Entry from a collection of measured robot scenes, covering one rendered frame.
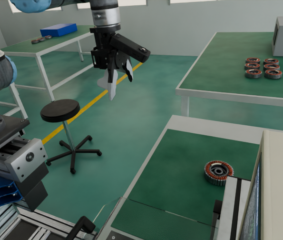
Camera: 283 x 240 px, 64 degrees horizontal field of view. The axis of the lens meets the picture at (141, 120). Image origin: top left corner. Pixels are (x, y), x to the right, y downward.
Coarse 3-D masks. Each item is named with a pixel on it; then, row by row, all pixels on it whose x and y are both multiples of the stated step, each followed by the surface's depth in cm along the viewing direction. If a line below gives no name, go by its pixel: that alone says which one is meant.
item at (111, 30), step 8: (96, 32) 63; (104, 32) 61; (112, 32) 63; (96, 40) 65; (104, 40) 64; (96, 48) 67; (104, 48) 66; (112, 48) 64; (96, 56) 67; (104, 56) 65; (112, 56) 63; (120, 56) 66; (96, 64) 67; (104, 64) 67; (120, 64) 66
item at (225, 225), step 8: (232, 176) 43; (232, 184) 42; (240, 184) 42; (248, 184) 41; (224, 192) 41; (232, 192) 40; (240, 192) 40; (224, 200) 39; (232, 200) 39; (240, 200) 39; (224, 208) 38; (232, 208) 38; (240, 208) 38; (224, 216) 37; (232, 216) 36; (240, 216) 36; (224, 224) 35; (232, 224) 35; (240, 224) 35; (224, 232) 34; (232, 232) 34
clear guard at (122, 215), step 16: (112, 208) 46; (128, 208) 45; (144, 208) 45; (96, 224) 47; (112, 224) 43; (128, 224) 42; (144, 224) 42; (160, 224) 42; (176, 224) 42; (192, 224) 41
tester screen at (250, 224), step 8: (256, 176) 23; (256, 184) 22; (256, 192) 21; (256, 200) 20; (248, 208) 25; (256, 208) 19; (248, 216) 24; (256, 216) 18; (248, 224) 23; (256, 224) 18; (248, 232) 22; (256, 232) 17
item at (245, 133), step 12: (180, 120) 128; (192, 120) 127; (204, 120) 126; (192, 132) 118; (204, 132) 117; (216, 132) 116; (228, 132) 115; (240, 132) 114; (252, 132) 113; (156, 144) 112; (144, 168) 99
